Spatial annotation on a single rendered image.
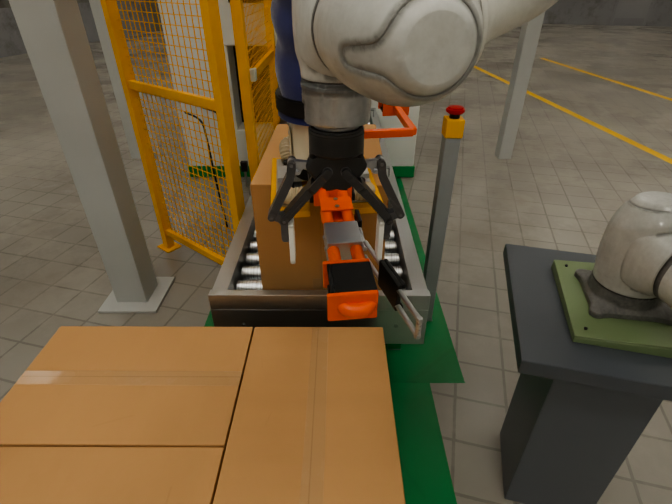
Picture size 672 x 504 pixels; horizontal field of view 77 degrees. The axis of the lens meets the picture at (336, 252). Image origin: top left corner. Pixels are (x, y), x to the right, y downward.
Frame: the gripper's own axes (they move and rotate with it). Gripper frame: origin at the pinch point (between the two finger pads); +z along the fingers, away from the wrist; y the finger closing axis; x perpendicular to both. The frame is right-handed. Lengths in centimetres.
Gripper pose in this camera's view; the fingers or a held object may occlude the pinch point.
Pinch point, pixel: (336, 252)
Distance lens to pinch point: 67.4
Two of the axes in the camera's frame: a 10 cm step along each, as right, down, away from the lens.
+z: 0.0, 8.4, 5.4
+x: 0.5, 5.4, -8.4
